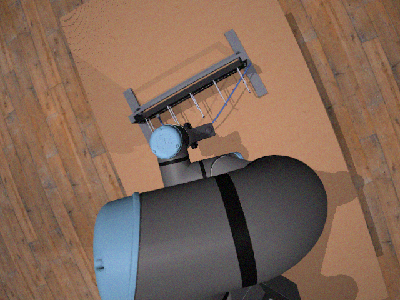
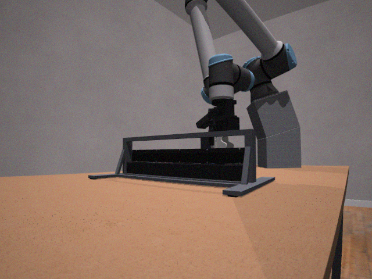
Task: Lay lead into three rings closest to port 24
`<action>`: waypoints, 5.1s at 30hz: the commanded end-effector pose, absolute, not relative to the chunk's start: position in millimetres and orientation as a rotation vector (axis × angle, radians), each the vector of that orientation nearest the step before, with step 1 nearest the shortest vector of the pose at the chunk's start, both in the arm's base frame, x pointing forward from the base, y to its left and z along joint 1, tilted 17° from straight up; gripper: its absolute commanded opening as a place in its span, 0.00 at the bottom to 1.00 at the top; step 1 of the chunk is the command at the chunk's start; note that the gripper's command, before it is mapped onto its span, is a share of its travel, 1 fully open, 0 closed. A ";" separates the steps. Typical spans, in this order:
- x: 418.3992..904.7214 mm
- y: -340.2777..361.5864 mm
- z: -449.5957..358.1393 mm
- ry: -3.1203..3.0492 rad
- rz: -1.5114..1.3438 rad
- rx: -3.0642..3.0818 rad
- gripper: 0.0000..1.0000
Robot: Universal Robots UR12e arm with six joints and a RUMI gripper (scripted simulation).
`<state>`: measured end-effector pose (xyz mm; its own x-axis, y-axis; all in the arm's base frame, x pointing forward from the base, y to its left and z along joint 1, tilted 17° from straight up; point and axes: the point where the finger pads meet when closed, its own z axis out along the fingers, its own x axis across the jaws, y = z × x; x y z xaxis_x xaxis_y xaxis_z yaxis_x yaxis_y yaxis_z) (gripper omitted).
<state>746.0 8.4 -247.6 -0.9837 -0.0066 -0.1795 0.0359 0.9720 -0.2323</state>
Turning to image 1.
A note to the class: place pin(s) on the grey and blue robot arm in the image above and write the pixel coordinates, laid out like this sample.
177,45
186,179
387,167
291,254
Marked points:
195,238

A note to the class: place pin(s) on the dark grey patch panel rack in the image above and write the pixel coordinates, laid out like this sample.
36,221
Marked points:
142,118

